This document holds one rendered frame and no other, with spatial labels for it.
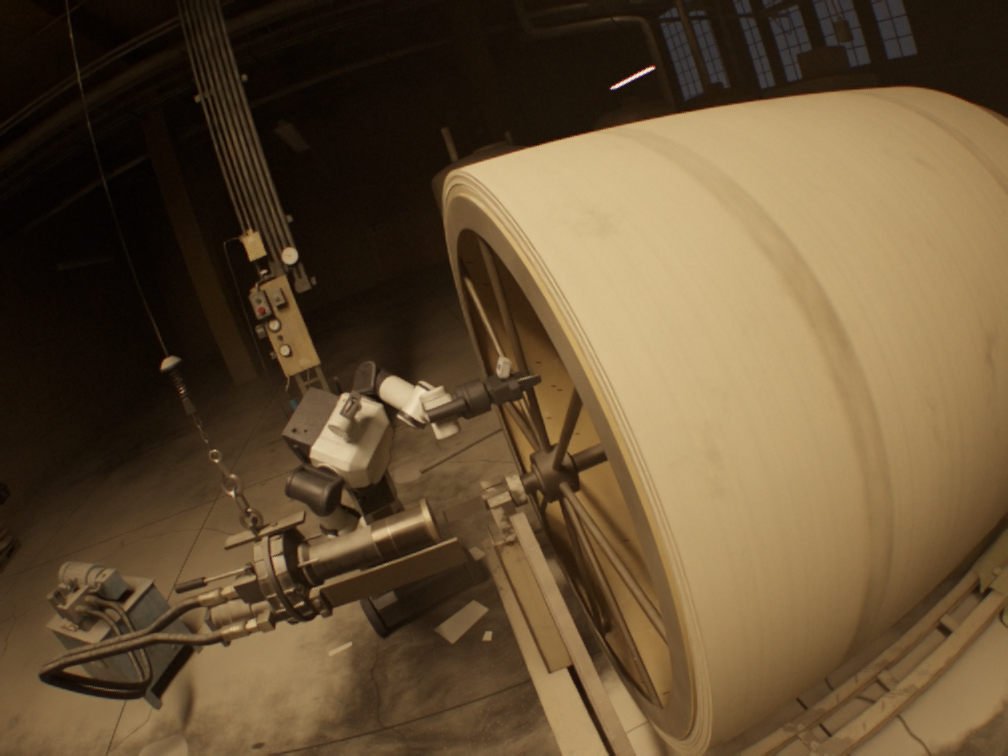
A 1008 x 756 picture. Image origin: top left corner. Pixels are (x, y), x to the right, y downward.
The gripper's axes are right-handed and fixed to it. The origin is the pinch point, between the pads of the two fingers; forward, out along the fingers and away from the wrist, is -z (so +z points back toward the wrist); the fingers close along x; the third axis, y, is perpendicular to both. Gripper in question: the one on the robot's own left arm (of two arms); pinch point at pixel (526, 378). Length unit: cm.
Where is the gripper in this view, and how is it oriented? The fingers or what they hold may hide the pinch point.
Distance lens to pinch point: 132.6
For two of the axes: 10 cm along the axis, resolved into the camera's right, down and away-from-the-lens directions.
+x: 2.5, 3.3, -9.1
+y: -2.8, -8.8, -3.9
